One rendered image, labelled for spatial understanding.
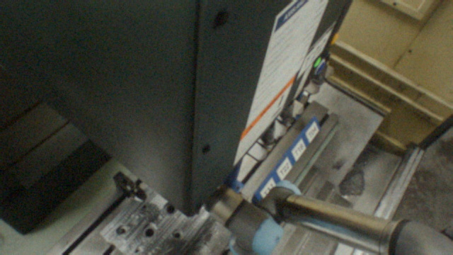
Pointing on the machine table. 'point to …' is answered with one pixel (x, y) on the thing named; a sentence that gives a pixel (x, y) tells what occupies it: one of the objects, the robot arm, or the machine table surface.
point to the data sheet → (286, 49)
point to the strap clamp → (120, 179)
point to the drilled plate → (125, 247)
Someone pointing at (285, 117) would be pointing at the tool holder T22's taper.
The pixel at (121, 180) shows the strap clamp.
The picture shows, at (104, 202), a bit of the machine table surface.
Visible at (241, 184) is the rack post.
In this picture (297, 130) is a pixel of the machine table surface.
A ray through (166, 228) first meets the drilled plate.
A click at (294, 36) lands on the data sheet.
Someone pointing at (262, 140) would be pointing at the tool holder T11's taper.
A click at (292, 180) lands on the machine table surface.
